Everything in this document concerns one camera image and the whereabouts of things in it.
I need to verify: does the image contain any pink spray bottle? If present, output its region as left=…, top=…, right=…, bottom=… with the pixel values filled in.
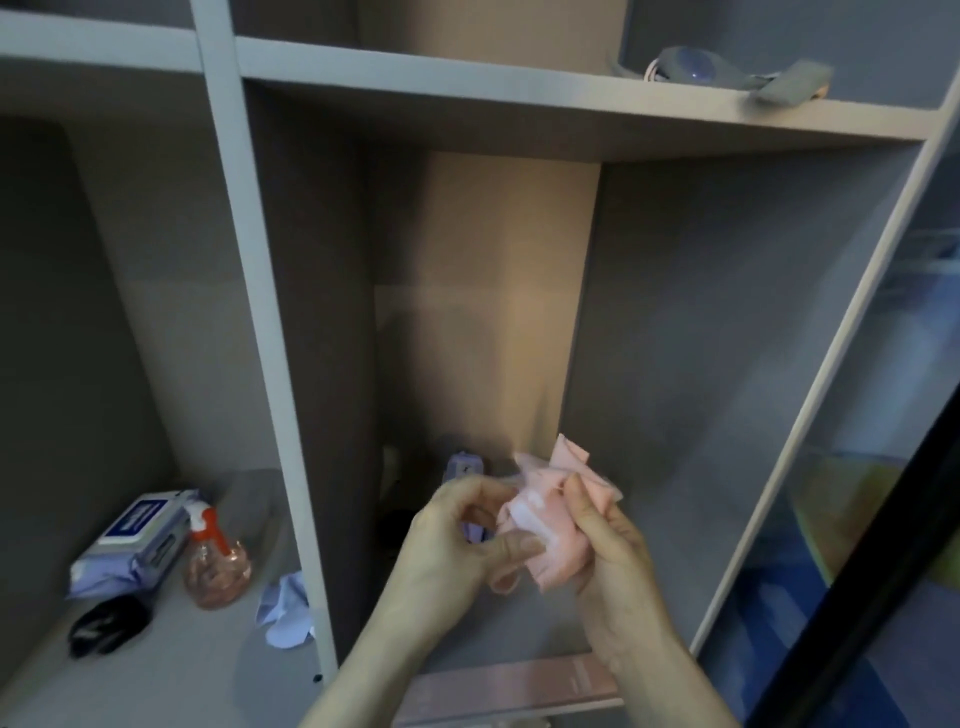
left=182, top=500, right=255, bottom=611

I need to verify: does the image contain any person's right hand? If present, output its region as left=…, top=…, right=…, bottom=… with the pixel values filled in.
left=562, top=472, right=682, bottom=682

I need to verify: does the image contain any grey cubby shelf unit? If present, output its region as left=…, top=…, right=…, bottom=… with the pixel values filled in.
left=0, top=0, right=960, bottom=728

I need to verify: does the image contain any light blue cloth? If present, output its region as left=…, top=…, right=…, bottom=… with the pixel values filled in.
left=254, top=570, right=316, bottom=653

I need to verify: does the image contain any person's left hand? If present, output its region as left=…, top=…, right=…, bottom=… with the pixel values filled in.
left=388, top=472, right=549, bottom=655

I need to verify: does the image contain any pink resistance band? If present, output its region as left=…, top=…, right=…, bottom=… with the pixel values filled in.
left=392, top=651, right=625, bottom=726
left=486, top=432, right=625, bottom=596

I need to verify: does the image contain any black metal bar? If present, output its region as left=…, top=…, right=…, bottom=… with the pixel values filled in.
left=746, top=401, right=960, bottom=728

